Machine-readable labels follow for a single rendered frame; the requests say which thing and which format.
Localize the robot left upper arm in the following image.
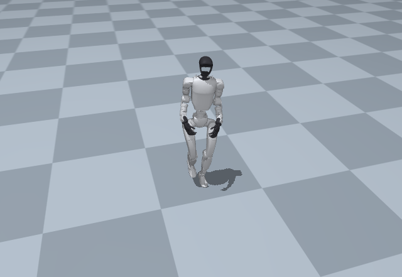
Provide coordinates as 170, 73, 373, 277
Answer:
213, 79, 224, 106

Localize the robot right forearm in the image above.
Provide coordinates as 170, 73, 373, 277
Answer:
180, 96, 188, 122

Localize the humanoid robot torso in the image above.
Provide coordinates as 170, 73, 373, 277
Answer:
191, 75, 216, 128

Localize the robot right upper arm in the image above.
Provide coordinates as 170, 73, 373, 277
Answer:
182, 77, 193, 103

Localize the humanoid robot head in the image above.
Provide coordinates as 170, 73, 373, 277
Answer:
199, 56, 213, 80

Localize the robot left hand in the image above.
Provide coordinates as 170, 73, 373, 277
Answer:
209, 118, 222, 138

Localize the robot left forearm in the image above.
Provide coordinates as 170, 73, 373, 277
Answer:
215, 101, 223, 124

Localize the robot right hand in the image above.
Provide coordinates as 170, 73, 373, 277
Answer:
182, 116, 197, 135

